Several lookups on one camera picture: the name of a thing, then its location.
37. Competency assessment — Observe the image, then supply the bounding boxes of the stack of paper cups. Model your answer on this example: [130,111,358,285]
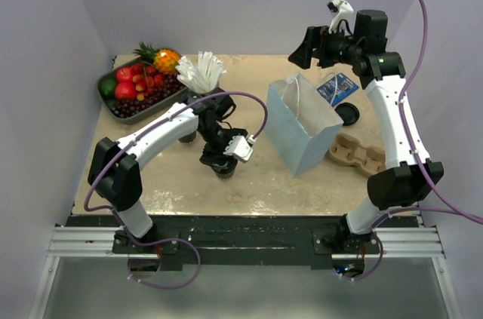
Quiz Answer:
[178,131,197,145]

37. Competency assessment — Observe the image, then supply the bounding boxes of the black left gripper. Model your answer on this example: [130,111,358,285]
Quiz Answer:
[198,122,248,170]

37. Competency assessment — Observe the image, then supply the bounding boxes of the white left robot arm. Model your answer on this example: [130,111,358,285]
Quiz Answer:
[88,92,254,253]

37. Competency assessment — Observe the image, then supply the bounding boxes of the metal straw holder tin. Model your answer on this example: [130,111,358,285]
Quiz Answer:
[189,82,220,99]

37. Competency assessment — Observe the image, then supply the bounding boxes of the green lime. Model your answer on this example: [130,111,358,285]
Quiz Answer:
[100,78,117,99]

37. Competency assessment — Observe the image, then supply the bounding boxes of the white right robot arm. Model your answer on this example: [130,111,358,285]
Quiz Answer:
[288,10,444,253]

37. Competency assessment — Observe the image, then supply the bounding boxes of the light blue paper bag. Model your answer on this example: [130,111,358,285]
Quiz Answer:
[264,72,343,177]

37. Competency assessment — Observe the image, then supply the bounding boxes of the white paper coffee cup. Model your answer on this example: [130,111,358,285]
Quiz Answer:
[211,161,238,179]

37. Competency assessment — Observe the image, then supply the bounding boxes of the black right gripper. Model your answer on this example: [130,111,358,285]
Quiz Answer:
[289,23,363,69]

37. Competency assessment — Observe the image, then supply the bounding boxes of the dark purple grape bunch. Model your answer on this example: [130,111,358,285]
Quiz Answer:
[110,73,185,119]

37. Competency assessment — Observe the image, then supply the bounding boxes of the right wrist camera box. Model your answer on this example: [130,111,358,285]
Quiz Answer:
[327,0,354,33]

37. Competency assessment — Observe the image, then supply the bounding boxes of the cardboard cup carrier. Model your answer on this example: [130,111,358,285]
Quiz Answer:
[326,133,386,176]

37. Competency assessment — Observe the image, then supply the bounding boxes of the pineapple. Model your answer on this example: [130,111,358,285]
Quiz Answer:
[134,41,181,75]

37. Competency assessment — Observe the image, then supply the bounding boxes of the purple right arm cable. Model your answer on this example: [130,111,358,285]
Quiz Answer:
[339,0,483,281]

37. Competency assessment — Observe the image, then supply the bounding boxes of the blue card package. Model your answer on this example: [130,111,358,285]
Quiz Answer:
[316,72,359,107]

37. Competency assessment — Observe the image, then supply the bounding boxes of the red apple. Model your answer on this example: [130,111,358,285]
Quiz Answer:
[114,81,137,100]
[115,66,133,84]

